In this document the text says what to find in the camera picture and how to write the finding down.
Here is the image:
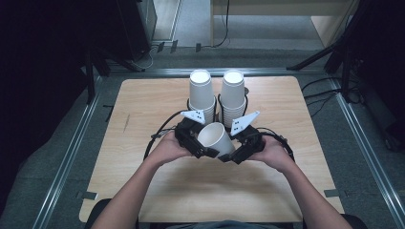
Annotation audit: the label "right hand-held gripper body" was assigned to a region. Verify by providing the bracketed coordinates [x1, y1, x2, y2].
[230, 111, 266, 165]

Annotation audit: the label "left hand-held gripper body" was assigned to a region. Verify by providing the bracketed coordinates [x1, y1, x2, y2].
[174, 109, 206, 159]

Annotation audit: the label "single white paper cup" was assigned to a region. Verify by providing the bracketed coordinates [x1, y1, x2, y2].
[197, 121, 237, 158]

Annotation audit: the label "stack of white paper cups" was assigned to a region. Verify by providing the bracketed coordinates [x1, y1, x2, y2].
[219, 69, 247, 129]
[187, 69, 217, 126]

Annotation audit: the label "person's left hand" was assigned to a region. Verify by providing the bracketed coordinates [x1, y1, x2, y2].
[148, 130, 193, 167]

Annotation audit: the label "person's right hand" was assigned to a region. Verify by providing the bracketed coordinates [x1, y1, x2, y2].
[247, 135, 296, 175]

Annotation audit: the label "person's grey clothing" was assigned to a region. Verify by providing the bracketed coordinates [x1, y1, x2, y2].
[165, 219, 279, 229]

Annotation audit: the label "grey tape piece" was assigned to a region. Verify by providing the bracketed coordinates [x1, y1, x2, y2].
[75, 190, 99, 201]
[323, 188, 349, 198]

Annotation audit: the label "black metal stand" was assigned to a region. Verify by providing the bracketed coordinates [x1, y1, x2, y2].
[83, 47, 112, 103]

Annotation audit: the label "black cabinet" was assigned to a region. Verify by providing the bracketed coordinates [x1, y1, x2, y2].
[116, 0, 158, 62]

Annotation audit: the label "black tripod stand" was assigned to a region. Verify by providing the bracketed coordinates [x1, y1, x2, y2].
[286, 0, 364, 104]

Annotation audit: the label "light wooden desk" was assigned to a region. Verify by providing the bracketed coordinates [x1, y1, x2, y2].
[209, 0, 361, 49]

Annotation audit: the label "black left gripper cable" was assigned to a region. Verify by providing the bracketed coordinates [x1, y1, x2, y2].
[142, 110, 189, 161]

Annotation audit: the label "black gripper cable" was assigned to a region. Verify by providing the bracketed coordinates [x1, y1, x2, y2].
[142, 110, 189, 161]
[257, 127, 296, 162]

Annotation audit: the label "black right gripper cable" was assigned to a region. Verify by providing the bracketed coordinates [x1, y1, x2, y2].
[257, 127, 296, 162]

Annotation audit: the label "aluminium frame rail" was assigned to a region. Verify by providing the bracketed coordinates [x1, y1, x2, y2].
[31, 75, 103, 229]
[108, 67, 332, 78]
[329, 75, 405, 229]

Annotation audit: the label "black floor cables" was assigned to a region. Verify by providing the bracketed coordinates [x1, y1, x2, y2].
[300, 75, 343, 118]

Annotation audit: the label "white floor cable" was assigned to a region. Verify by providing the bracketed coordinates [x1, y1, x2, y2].
[135, 46, 155, 71]

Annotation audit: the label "black hanging cable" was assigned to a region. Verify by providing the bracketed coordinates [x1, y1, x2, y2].
[212, 0, 231, 49]

